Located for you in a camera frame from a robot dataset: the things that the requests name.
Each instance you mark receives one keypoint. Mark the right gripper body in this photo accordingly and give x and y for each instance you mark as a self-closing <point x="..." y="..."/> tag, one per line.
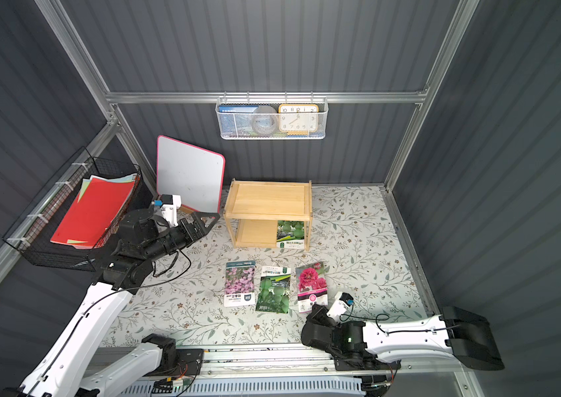
<point x="313" y="322"/>

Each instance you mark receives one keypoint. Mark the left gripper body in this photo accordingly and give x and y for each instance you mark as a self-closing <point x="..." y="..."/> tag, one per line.
<point x="189" y="230"/>

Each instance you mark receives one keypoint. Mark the pink flower seed bag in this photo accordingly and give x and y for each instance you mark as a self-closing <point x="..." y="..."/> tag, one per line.
<point x="312" y="287"/>

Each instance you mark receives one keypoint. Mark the green gourd seed bag top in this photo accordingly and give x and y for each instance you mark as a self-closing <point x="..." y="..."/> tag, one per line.
<point x="274" y="293"/>

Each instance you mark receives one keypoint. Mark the green gourd seed bag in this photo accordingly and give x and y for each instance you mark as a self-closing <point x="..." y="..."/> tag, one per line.
<point x="290" y="235"/>
<point x="274" y="293"/>

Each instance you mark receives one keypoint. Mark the wooden two-tier shelf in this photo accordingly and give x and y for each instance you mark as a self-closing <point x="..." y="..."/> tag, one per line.
<point x="254" y="208"/>

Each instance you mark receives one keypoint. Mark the purple flower seed bag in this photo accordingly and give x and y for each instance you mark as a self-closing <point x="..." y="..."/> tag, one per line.
<point x="239" y="284"/>

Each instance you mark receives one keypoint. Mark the green gourd seed bag bottom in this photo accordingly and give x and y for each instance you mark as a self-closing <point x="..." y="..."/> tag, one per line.
<point x="290" y="235"/>

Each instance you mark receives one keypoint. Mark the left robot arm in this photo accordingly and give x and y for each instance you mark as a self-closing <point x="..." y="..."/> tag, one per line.
<point x="125" y="261"/>

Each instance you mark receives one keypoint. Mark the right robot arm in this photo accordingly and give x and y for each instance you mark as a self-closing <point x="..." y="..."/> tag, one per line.
<point x="454" y="334"/>

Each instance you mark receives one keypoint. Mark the pink framed whiteboard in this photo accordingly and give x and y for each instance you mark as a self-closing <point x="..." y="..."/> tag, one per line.
<point x="194" y="173"/>

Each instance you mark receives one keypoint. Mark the red paper folder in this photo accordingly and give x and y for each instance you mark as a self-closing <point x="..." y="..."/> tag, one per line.
<point x="98" y="203"/>

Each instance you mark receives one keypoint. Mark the blue box in basket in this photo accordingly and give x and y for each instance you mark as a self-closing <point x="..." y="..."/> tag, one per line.
<point x="235" y="120"/>

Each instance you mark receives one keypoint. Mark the grey tape roll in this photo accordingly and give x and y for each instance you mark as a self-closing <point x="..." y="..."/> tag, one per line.
<point x="264" y="121"/>

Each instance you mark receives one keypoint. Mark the yellow square clock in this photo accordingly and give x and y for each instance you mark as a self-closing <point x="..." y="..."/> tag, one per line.
<point x="298" y="119"/>

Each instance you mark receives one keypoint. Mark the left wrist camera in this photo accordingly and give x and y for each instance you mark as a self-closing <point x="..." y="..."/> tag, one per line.
<point x="167" y="207"/>

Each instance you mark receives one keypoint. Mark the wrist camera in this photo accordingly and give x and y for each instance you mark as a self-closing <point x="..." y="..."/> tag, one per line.
<point x="167" y="207"/>
<point x="341" y="305"/>

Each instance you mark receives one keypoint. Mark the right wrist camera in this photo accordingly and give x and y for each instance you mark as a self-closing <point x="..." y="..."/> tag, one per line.
<point x="341" y="305"/>

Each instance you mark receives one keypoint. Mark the white vented cable duct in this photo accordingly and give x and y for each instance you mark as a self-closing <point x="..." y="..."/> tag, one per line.
<point x="260" y="386"/>

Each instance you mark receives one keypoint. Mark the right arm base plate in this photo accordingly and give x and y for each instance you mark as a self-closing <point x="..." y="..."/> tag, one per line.
<point x="362" y="361"/>

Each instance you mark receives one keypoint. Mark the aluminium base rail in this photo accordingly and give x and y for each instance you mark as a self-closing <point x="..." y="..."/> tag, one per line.
<point x="294" y="359"/>

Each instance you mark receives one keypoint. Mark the black wire side basket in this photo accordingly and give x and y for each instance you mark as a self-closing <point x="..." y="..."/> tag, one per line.
<point x="32" y="238"/>

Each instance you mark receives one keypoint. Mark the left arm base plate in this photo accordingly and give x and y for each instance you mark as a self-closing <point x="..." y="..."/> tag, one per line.
<point x="186" y="362"/>

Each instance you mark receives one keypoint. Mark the white wire wall basket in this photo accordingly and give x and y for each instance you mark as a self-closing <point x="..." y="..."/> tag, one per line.
<point x="278" y="135"/>

